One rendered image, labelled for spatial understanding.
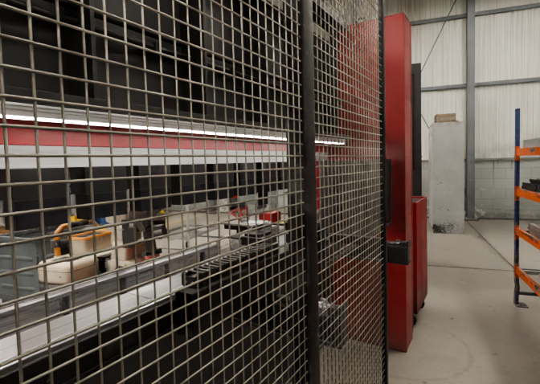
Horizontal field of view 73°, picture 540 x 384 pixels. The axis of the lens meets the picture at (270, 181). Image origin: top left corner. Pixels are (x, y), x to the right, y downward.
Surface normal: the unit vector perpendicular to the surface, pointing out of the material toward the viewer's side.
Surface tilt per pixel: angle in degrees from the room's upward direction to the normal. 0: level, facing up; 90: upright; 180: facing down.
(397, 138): 90
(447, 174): 90
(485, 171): 90
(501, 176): 90
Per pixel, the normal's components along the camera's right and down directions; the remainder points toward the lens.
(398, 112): -0.52, 0.06
